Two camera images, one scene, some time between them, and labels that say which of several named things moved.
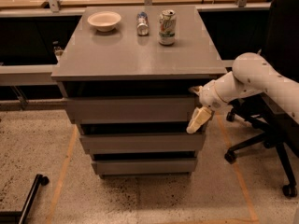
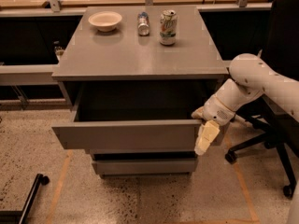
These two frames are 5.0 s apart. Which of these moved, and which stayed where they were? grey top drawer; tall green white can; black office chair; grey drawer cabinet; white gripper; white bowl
Moved: grey top drawer; white gripper
Stayed: white bowl; black office chair; grey drawer cabinet; tall green white can
